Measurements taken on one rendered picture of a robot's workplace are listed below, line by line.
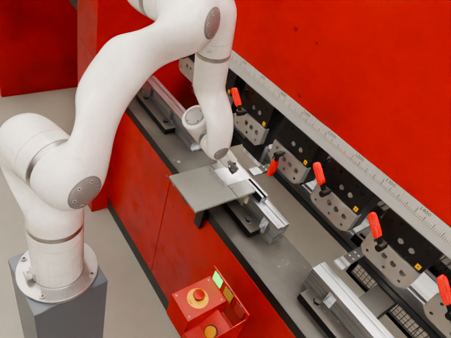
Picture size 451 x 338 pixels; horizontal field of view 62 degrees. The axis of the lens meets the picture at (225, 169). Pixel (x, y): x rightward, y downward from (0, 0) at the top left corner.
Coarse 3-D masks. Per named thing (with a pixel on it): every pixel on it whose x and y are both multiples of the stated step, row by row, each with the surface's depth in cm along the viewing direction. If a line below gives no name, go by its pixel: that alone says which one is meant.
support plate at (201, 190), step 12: (204, 168) 138; (216, 168) 140; (180, 180) 130; (192, 180) 132; (204, 180) 133; (216, 180) 135; (180, 192) 127; (192, 192) 127; (204, 192) 129; (216, 192) 130; (228, 192) 132; (240, 192) 133; (252, 192) 136; (192, 204) 123; (204, 204) 125; (216, 204) 126
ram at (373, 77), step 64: (256, 0) 112; (320, 0) 94; (384, 0) 82; (448, 0) 72; (256, 64) 118; (320, 64) 99; (384, 64) 85; (448, 64) 74; (384, 128) 88; (448, 128) 77; (384, 192) 92; (448, 192) 80; (448, 256) 83
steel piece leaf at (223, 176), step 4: (212, 168) 136; (220, 168) 140; (224, 168) 141; (212, 172) 137; (216, 172) 138; (220, 172) 139; (224, 172) 139; (228, 172) 140; (236, 172) 141; (216, 176) 135; (220, 176) 137; (224, 176) 138; (228, 176) 138; (232, 176) 139; (236, 176) 139; (240, 176) 140; (220, 180) 134; (224, 180) 136; (228, 180) 136; (232, 180) 137; (236, 180) 138; (240, 180) 138; (224, 184) 134; (228, 184) 135
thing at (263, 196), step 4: (252, 180) 140; (252, 184) 138; (256, 184) 139; (256, 188) 139; (260, 188) 138; (256, 192) 136; (260, 192) 138; (264, 192) 137; (256, 196) 137; (260, 196) 135; (264, 196) 136; (260, 200) 135; (264, 200) 137
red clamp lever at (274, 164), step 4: (276, 152) 114; (280, 152) 114; (284, 152) 115; (276, 156) 114; (280, 156) 114; (272, 160) 116; (276, 160) 115; (272, 164) 116; (276, 164) 116; (268, 168) 118; (272, 168) 117; (276, 168) 118; (268, 172) 119; (272, 172) 118
